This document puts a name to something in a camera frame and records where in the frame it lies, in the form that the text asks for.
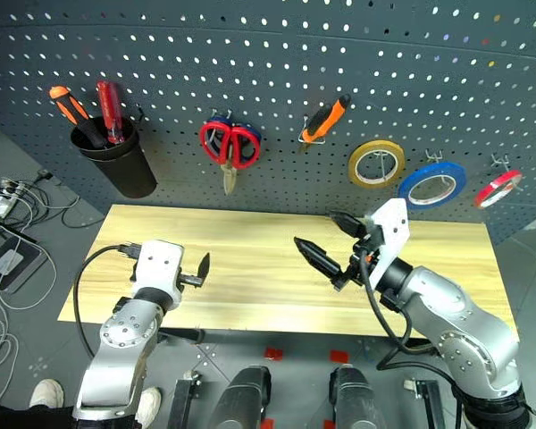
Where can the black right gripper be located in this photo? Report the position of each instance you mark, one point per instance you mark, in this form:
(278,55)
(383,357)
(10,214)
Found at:
(350,268)

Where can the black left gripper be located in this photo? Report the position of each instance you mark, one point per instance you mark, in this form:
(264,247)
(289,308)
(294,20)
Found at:
(191,281)

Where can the orange and black pliers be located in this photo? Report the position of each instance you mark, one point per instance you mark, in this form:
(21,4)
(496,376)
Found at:
(326,120)

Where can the red tape roll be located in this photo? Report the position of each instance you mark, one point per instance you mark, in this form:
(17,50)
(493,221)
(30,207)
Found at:
(491,184)

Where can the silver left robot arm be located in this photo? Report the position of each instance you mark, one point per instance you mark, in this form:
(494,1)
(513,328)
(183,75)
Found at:
(125,330)

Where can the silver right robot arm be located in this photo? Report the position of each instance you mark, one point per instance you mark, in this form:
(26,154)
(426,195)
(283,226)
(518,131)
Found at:
(451,313)

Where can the silver peg hook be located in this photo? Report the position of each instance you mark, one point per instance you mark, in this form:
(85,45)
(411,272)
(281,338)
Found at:
(502,162)
(384,161)
(434,156)

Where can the black plastic cup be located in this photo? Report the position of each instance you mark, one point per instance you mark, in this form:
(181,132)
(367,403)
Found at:
(125,174)

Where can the yellow tape roll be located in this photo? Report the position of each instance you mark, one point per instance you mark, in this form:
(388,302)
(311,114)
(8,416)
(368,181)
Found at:
(375,144)

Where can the dark rounded shape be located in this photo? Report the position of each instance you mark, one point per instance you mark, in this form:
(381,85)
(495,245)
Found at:
(350,397)
(241,397)

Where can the black metal stand leg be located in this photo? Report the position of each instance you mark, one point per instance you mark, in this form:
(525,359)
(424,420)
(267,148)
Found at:
(183,402)
(426,402)

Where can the blue tape roll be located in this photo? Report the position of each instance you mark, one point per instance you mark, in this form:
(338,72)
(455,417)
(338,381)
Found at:
(433,167)

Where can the white shoe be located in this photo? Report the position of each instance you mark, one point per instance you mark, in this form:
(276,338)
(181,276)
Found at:
(47,393)
(149,404)

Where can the silver scissors hook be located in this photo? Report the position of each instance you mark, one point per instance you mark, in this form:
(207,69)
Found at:
(228,114)

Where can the black power adapter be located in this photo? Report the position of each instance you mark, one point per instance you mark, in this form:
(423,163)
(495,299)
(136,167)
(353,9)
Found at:
(44,174)

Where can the black box with grey lid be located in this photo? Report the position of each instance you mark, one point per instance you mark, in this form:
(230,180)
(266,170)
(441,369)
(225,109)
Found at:
(9,263)

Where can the dark grey perforated pegboard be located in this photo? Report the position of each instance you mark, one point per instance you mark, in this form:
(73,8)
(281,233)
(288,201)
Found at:
(295,58)

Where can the white power strip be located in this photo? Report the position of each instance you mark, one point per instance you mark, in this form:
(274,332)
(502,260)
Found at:
(2,207)

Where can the orange and black screwdriver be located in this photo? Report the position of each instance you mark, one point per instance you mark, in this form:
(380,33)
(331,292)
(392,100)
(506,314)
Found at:
(64,103)

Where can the black trousers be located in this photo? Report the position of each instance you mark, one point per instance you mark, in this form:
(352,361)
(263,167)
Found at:
(27,418)

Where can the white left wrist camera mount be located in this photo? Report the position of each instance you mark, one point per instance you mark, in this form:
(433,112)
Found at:
(158,268)

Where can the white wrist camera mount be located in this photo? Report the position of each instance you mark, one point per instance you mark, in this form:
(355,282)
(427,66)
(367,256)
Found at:
(393,232)
(158,268)

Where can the black table bracket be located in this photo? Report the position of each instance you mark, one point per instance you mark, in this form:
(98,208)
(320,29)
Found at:
(183,336)

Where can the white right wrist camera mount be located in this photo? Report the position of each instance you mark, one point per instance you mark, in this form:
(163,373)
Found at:
(393,232)

